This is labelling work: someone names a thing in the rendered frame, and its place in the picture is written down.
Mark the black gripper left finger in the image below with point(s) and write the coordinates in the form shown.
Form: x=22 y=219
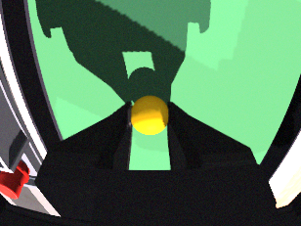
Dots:
x=101 y=144

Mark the yellow ball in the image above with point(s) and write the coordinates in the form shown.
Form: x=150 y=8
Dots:
x=149 y=115

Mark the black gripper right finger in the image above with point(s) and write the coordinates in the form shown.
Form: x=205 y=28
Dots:
x=203 y=146

